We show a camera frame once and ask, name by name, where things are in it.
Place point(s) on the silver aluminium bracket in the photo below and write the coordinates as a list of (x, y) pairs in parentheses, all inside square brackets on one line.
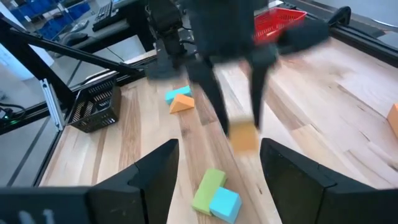
[(53, 105)]

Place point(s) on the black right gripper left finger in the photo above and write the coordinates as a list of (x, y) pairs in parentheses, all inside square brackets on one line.
[(140, 193)]

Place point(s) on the black keyboard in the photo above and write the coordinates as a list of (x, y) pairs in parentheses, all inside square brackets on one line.
[(102, 15)]

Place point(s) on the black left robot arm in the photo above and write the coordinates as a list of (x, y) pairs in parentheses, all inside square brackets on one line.
[(168, 25)]

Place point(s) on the teal rectangular block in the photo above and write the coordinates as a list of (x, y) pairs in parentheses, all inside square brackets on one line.
[(178, 93)]

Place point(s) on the red plastic basket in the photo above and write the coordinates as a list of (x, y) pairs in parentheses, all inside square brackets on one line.
[(280, 21)]

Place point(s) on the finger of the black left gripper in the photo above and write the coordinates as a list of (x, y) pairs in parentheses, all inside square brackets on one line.
[(257, 93), (210, 93)]

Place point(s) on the black plastic basket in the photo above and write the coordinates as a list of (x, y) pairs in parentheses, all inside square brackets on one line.
[(96, 105)]

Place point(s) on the dark computer mouse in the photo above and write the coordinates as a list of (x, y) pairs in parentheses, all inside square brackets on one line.
[(74, 39)]

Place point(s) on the teal cube block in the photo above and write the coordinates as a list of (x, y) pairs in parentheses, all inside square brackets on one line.
[(226, 204)]

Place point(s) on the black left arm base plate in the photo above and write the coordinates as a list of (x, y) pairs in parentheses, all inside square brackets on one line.
[(161, 70)]

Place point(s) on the orange wedge block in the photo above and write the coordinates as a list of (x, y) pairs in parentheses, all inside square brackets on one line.
[(181, 103)]

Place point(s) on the grey desk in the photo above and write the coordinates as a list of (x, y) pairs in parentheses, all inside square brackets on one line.
[(102, 39)]

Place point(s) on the blue storage bins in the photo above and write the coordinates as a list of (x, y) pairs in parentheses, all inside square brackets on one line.
[(49, 18)]

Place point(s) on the long green block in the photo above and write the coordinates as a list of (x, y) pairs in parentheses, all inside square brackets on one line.
[(209, 190)]

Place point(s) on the black aluminium table frame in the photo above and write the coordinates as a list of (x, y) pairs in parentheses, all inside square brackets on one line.
[(62, 49)]

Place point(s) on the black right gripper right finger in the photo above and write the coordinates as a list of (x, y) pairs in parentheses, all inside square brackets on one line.
[(295, 186)]

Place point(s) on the orange cube block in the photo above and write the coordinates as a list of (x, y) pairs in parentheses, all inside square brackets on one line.
[(244, 138)]

